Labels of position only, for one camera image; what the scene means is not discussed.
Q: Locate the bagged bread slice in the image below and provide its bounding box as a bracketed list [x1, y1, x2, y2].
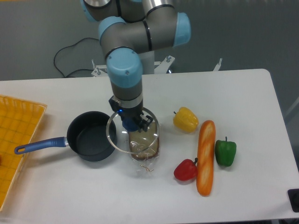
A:
[121, 122, 160, 178]

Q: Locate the green bell pepper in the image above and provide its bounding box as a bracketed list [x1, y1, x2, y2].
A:
[215, 137, 237, 167]

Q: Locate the red bell pepper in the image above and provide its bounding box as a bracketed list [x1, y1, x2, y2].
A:
[173, 158, 198, 182]

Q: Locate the black cable on floor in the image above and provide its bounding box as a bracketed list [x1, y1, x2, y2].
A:
[53, 37, 103, 78]

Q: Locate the black device at table edge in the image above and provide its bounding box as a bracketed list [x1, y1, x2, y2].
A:
[287, 189, 299, 213]

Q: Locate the orange baguette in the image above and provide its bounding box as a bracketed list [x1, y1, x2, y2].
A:
[196, 120, 216, 196]

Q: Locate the glass lid blue knob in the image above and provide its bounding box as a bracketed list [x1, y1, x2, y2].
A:
[106, 108, 160, 160]

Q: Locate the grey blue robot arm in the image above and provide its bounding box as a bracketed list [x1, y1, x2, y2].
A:
[81, 0, 191, 132]

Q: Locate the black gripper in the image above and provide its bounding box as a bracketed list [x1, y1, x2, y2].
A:
[109, 95, 153, 132]

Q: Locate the dark blue saucepan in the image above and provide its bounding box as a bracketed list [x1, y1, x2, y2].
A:
[14, 111, 114, 161]

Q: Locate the yellow bell pepper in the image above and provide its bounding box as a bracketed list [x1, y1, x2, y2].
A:
[173, 107, 199, 133]

